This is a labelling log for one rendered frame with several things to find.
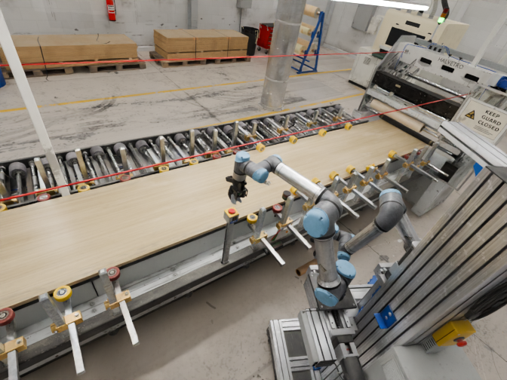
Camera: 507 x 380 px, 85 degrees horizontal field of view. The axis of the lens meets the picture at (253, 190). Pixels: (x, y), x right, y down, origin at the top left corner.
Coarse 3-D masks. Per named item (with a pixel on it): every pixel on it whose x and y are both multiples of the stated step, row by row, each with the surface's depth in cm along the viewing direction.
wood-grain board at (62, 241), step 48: (288, 144) 305; (336, 144) 321; (384, 144) 340; (96, 192) 207; (144, 192) 215; (192, 192) 223; (0, 240) 166; (48, 240) 171; (96, 240) 176; (144, 240) 182; (0, 288) 145; (48, 288) 149
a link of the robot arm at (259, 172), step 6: (252, 162) 139; (264, 162) 140; (246, 168) 138; (252, 168) 136; (258, 168) 136; (264, 168) 138; (270, 168) 141; (246, 174) 140; (252, 174) 136; (258, 174) 134; (264, 174) 135; (258, 180) 136; (264, 180) 138
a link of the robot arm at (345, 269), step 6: (336, 264) 145; (342, 264) 145; (348, 264) 147; (336, 270) 143; (342, 270) 142; (348, 270) 143; (354, 270) 144; (342, 276) 141; (348, 276) 140; (354, 276) 142; (348, 282) 141
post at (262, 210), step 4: (260, 208) 187; (264, 208) 187; (260, 212) 188; (264, 212) 188; (260, 216) 190; (264, 216) 192; (260, 220) 192; (256, 224) 198; (260, 224) 195; (256, 228) 200; (260, 228) 199; (256, 232) 202; (260, 232) 203; (256, 236) 203; (252, 244) 212; (256, 244) 210
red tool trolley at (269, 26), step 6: (264, 24) 857; (270, 24) 880; (264, 30) 869; (270, 30) 858; (264, 36) 877; (270, 36) 871; (258, 42) 903; (264, 42) 886; (270, 42) 886; (258, 48) 918
